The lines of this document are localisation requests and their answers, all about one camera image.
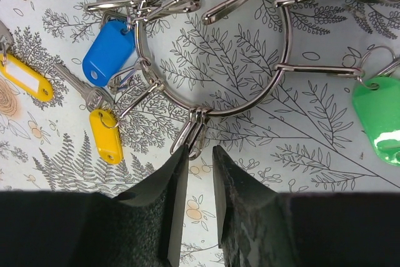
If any metal keyring with clips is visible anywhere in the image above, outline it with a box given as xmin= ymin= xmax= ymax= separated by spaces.
xmin=86 ymin=0 xmax=399 ymax=159

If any key with yellow tag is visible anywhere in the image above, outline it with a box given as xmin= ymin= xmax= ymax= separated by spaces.
xmin=53 ymin=63 xmax=124 ymax=164

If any green key tag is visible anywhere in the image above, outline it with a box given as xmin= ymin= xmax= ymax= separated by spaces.
xmin=351 ymin=44 xmax=400 ymax=167

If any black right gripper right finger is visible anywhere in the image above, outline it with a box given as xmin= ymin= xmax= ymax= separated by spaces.
xmin=212 ymin=146 xmax=399 ymax=266

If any blue key tag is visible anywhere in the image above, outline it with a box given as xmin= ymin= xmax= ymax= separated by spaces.
xmin=82 ymin=20 xmax=135 ymax=87

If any key with white-yellow tag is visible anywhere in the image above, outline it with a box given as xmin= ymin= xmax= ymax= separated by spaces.
xmin=1 ymin=21 xmax=54 ymax=102

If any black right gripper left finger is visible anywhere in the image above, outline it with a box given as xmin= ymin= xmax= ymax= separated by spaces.
xmin=1 ymin=146 xmax=189 ymax=266

